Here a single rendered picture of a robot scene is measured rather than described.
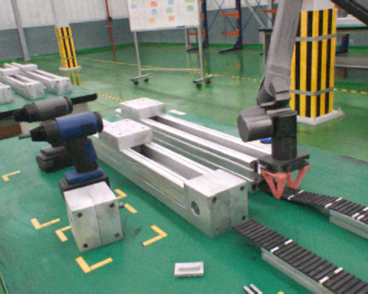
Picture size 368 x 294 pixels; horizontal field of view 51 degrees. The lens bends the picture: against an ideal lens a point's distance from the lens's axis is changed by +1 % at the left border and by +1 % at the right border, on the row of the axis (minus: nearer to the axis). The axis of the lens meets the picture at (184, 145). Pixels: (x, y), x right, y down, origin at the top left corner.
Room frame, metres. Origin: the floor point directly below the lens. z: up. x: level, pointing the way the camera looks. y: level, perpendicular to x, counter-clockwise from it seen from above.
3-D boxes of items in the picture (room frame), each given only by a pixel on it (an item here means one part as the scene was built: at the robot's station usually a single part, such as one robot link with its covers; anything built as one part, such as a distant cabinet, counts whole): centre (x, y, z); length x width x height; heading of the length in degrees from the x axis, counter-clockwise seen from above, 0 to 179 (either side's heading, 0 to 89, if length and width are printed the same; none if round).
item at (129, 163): (1.10, 0.18, 0.82); 0.80 x 0.10 x 0.09; 32
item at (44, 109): (1.14, 0.43, 0.89); 0.20 x 0.08 x 0.22; 127
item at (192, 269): (0.56, 0.01, 0.78); 0.05 x 0.03 x 0.01; 86
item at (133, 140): (1.10, 0.18, 0.87); 0.16 x 0.11 x 0.07; 32
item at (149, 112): (1.41, 0.15, 0.87); 0.16 x 0.11 x 0.07; 32
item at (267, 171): (0.80, -0.22, 0.83); 0.07 x 0.07 x 0.09; 32
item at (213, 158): (1.20, 0.02, 0.82); 0.80 x 0.10 x 0.09; 32
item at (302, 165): (0.82, -0.24, 0.83); 0.07 x 0.07 x 0.09; 32
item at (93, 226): (0.72, 0.20, 0.83); 0.11 x 0.10 x 0.10; 114
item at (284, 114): (0.81, -0.22, 0.96); 0.07 x 0.06 x 0.07; 103
